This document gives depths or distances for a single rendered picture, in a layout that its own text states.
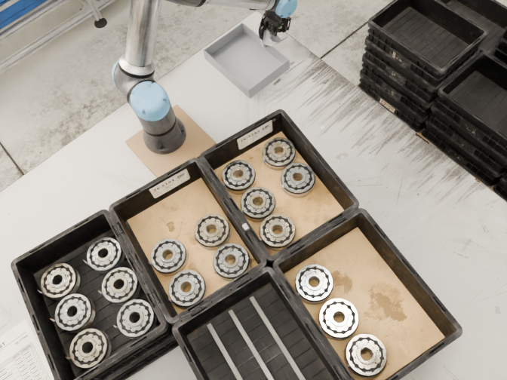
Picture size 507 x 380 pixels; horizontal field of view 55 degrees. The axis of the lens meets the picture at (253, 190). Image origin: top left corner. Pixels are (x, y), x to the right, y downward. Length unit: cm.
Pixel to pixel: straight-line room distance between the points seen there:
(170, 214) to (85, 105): 155
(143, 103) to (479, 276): 114
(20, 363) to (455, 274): 132
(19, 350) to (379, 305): 107
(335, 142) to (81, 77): 180
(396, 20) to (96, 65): 172
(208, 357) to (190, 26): 222
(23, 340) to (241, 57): 124
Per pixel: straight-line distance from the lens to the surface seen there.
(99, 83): 300
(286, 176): 146
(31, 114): 305
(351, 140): 172
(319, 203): 145
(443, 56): 229
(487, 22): 280
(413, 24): 239
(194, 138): 173
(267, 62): 192
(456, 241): 162
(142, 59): 161
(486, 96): 235
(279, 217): 140
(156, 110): 156
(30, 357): 166
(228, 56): 196
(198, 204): 148
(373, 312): 136
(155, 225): 149
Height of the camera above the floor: 215
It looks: 63 degrees down
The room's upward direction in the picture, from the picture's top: 11 degrees counter-clockwise
